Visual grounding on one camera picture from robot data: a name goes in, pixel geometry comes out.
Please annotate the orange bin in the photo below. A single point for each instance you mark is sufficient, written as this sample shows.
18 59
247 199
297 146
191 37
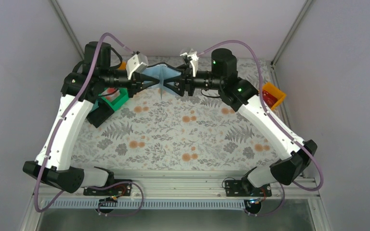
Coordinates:
275 91
122 66

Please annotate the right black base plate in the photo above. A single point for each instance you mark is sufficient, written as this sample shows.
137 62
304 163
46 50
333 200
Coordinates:
239 188

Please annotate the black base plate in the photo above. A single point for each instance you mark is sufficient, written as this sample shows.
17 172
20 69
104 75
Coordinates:
239 188
122 189

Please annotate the floral patterned table mat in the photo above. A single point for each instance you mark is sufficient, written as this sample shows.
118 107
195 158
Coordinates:
157 130

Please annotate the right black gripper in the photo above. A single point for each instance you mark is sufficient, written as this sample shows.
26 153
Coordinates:
188 83

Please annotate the aluminium rail frame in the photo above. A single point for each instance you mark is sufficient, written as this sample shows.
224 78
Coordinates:
288 209

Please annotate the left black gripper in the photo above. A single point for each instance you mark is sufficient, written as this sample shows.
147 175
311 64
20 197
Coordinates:
136 84

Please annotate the orange bin back left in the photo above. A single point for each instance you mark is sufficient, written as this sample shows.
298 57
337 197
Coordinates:
122 66

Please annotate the black bin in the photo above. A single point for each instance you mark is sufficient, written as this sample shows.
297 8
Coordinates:
100 114

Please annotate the grey slotted cable duct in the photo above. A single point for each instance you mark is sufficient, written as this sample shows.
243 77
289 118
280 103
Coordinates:
203 204

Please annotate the red card in bin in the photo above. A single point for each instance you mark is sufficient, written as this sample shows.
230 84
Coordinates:
268 98

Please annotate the white red block green bin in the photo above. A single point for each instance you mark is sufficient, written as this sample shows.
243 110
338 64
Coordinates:
112 94

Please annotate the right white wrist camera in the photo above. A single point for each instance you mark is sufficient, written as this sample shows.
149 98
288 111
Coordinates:
190 57

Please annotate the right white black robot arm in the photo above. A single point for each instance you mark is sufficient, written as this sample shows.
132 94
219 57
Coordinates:
294 153

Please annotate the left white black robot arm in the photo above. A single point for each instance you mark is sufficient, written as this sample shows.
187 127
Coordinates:
80 91

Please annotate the orange bin right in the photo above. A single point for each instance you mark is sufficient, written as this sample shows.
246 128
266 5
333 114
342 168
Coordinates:
275 91

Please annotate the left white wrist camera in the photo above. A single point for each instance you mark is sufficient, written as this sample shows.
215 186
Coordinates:
137 63

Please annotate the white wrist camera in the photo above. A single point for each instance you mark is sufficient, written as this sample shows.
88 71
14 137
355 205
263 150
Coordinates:
190 57
137 63

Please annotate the black card holder wallet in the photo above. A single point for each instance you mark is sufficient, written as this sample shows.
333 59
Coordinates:
157 71

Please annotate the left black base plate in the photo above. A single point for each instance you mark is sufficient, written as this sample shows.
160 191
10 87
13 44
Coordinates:
122 189

